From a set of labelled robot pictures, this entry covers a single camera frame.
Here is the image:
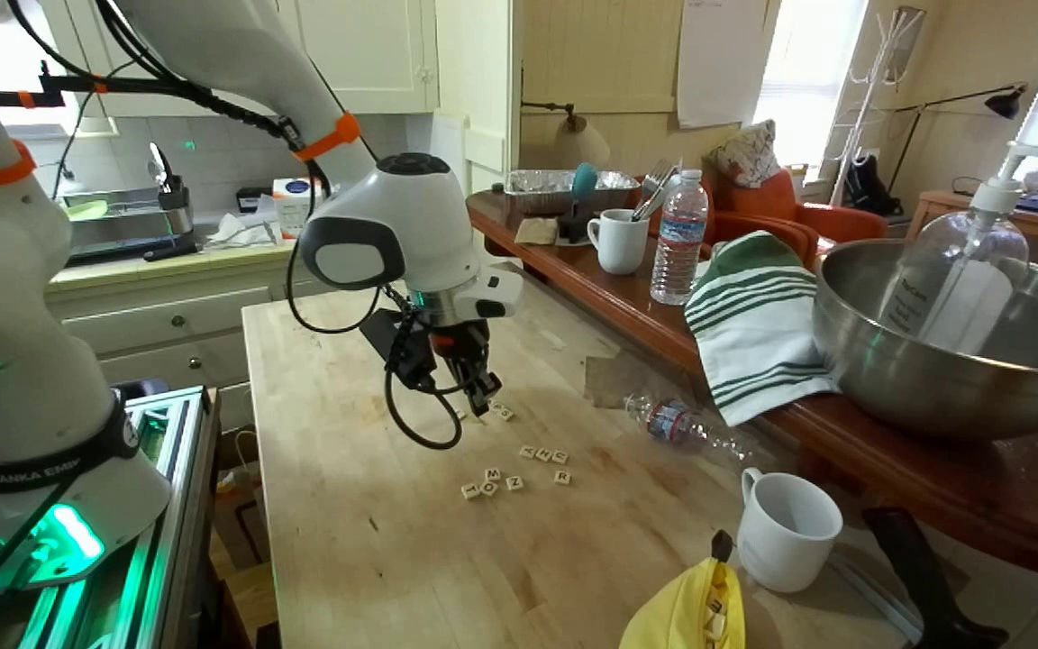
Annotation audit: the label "yellow banana-shaped pouch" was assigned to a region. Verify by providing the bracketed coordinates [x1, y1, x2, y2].
[618, 529, 747, 649]

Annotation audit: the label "empty crushed plastic bottle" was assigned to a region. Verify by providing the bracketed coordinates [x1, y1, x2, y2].
[623, 392, 756, 462]

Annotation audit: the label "aluminium foil tray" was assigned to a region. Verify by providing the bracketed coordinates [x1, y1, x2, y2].
[504, 169, 642, 216]

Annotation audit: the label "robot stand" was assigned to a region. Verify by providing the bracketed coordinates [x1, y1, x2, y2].
[0, 386, 224, 649]

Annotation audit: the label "white carton box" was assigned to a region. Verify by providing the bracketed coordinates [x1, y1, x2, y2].
[270, 177, 319, 241]

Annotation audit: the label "small white mug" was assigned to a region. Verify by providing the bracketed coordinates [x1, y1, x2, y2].
[587, 209, 651, 276]

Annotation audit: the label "white coat rack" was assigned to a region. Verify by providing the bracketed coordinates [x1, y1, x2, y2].
[829, 6, 927, 209]

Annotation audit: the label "green striped white towel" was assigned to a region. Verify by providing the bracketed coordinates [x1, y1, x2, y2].
[683, 230, 843, 428]

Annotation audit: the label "clear pump soap dispenser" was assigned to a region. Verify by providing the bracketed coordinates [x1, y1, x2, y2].
[878, 141, 1038, 355]

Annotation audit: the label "large white mug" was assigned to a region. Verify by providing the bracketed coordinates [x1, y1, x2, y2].
[736, 467, 844, 594]

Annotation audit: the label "white lower kitchen cabinets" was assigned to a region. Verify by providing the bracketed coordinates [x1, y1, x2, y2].
[44, 242, 331, 435]

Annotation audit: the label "steel kitchen sink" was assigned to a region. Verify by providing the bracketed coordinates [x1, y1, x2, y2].
[62, 187, 199, 265]

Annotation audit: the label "black bag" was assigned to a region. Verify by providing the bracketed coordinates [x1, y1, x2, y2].
[842, 153, 904, 218]

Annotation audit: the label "black floor lamp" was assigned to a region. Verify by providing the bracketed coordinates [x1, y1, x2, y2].
[883, 82, 1030, 196]

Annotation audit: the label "brown wooden bar counter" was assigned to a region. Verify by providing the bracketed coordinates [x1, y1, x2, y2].
[466, 187, 1038, 589]

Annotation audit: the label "blue dish brush in holder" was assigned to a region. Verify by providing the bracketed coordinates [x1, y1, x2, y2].
[557, 161, 600, 245]

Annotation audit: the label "brown sponge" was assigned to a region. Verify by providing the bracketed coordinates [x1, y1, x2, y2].
[514, 217, 560, 247]

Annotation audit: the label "orange armchair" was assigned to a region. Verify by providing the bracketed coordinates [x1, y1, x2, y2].
[701, 165, 889, 264]

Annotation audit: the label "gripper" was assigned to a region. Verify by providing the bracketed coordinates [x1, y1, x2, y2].
[432, 318, 505, 418]

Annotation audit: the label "white kitchen cabinets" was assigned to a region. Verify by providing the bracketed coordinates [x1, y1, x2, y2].
[44, 242, 331, 435]
[37, 0, 441, 119]

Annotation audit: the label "patterned cushion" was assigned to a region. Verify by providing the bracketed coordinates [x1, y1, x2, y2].
[708, 119, 783, 189]

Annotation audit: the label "full plastic water bottle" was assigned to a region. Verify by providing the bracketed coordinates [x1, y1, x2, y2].
[650, 169, 710, 306]

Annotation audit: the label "large steel mixing bowl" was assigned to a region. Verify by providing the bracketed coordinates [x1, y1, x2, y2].
[811, 238, 1038, 442]

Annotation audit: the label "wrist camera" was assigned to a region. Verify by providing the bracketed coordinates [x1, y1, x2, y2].
[360, 308, 437, 394]

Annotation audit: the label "crumpled white paper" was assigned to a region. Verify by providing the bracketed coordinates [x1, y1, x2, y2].
[203, 213, 283, 251]

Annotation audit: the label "white paper sheet on wall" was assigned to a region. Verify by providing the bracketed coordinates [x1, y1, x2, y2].
[676, 0, 771, 131]

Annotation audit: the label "kitchen tap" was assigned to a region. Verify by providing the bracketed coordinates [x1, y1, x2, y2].
[146, 142, 197, 239]

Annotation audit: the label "wall lamp with cream shade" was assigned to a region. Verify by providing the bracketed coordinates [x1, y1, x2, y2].
[520, 99, 613, 171]

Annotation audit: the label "white upper kitchen cabinets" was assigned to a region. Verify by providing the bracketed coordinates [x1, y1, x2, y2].
[37, 0, 441, 119]

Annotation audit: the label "bundle of metal cutlery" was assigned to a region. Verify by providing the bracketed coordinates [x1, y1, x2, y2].
[631, 159, 684, 223]

